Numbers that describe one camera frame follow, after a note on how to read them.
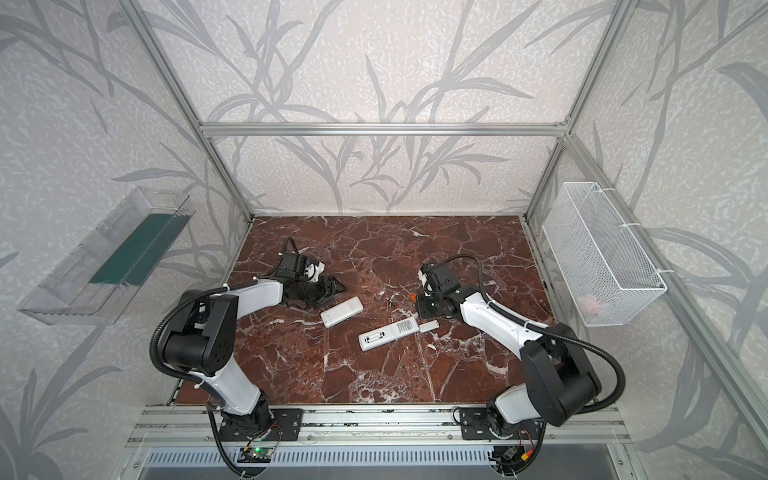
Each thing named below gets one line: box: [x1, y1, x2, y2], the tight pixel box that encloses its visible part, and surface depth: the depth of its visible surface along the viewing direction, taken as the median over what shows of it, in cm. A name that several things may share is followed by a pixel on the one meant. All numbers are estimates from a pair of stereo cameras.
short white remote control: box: [320, 296, 364, 328], surface depth 95 cm
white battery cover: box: [418, 320, 440, 333], surface depth 93 cm
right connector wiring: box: [488, 441, 535, 474], surface depth 73 cm
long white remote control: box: [358, 317, 420, 351], surface depth 90 cm
